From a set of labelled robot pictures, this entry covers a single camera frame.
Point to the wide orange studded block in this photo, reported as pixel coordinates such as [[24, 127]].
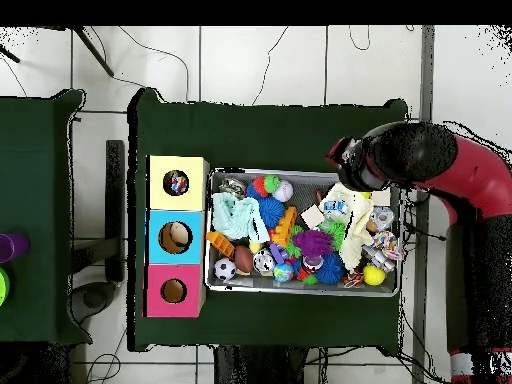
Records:
[[284, 226]]

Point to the purple spiky rubber ball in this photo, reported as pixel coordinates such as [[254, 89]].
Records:
[[314, 243]]

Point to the brown toy football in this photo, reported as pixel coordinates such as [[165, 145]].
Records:
[[244, 260]]

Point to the long orange toy block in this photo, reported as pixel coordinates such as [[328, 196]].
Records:
[[220, 243]]

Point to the small colourful patterned cloth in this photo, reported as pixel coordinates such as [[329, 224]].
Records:
[[176, 183]]

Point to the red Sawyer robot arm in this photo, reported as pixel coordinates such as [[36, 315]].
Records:
[[472, 176]]

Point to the silver mesh bin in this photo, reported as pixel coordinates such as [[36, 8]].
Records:
[[248, 282]]

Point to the wooden box with three holes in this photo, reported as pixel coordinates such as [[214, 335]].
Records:
[[176, 248]]

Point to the yellow ball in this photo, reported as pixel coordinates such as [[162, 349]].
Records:
[[364, 195], [374, 275]]

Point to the cream yellow cloth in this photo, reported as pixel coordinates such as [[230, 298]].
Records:
[[356, 232]]

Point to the dark green tablecloth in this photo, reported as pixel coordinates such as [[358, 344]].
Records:
[[36, 200], [240, 136]]

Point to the blue spiky rubber ball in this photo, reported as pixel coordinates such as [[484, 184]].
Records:
[[330, 268]]

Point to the mint green cloth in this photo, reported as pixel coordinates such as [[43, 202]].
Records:
[[236, 218]]

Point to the blue globe ball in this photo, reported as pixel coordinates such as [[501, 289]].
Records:
[[283, 272]]

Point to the black and white soccer ball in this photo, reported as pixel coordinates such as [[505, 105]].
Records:
[[225, 268]]

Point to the black tripod leg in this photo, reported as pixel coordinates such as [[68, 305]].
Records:
[[10, 55], [94, 51]]

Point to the grey round stand base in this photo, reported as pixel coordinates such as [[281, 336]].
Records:
[[94, 298]]

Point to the purple plastic cup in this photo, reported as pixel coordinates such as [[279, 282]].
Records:
[[20, 244], [4, 248]]

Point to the lime green plastic cup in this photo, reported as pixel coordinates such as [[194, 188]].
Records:
[[3, 286]]

